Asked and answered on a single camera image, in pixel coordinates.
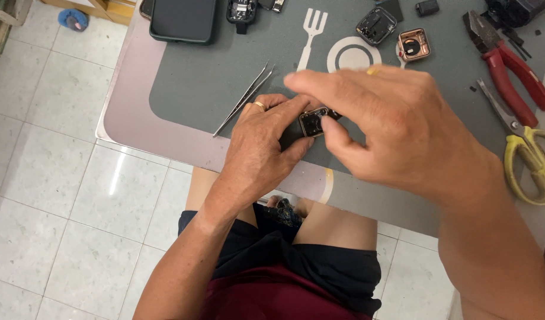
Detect rose gold smartwatch case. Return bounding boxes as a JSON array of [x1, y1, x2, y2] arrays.
[[397, 28, 432, 62]]

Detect wooden furniture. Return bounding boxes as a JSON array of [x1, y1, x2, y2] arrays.
[[41, 0, 137, 26]]

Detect person's left leg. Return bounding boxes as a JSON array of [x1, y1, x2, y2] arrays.
[[185, 167, 258, 228]]

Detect dark patterned slipper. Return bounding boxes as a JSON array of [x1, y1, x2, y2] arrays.
[[265, 196, 303, 228]]

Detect person's left hand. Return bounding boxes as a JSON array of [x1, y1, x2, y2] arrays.
[[214, 93, 321, 201]]

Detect black smartwatch body with strap stub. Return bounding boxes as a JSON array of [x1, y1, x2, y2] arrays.
[[226, 0, 259, 35]]

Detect small black rectangular block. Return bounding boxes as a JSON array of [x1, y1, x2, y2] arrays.
[[416, 0, 440, 17]]

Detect steel tweezers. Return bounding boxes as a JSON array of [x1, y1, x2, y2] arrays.
[[212, 62, 277, 138]]

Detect red handled pliers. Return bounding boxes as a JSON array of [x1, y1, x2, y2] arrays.
[[462, 10, 545, 129]]

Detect thin black tool bits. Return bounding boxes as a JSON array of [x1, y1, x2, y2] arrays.
[[501, 28, 533, 61]]

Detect person's leg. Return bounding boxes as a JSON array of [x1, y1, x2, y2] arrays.
[[292, 197, 379, 252], [185, 167, 258, 228]]

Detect person's right leg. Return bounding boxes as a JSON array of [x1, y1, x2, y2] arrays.
[[292, 197, 379, 252]]

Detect black empty smartwatch case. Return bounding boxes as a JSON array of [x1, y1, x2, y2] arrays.
[[355, 7, 398, 46]]

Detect blue slipper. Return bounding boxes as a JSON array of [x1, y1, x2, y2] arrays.
[[57, 8, 89, 33]]

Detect black bulky device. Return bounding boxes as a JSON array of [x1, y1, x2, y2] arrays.
[[484, 0, 545, 28]]

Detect striped cloth on wooden frame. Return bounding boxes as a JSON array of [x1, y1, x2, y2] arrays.
[[0, 0, 33, 57]]

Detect yellow handled scissors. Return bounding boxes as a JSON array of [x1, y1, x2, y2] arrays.
[[477, 78, 545, 206]]

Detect dark smartwatch case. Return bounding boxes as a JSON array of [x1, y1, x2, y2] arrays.
[[298, 107, 343, 138]]

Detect dark square screen piece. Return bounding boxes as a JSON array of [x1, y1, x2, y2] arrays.
[[376, 0, 405, 23]]

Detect grey placemat with cutlery print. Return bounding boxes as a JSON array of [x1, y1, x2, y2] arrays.
[[148, 0, 545, 238]]

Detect person's black shorts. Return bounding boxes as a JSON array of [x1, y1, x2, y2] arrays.
[[178, 202, 383, 317]]

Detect person's maroon shirt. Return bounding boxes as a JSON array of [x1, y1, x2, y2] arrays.
[[199, 264, 374, 320]]

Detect person's right hand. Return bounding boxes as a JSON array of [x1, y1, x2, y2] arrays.
[[283, 65, 506, 201]]

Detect phone in dark green case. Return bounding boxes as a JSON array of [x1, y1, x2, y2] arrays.
[[149, 0, 218, 45]]

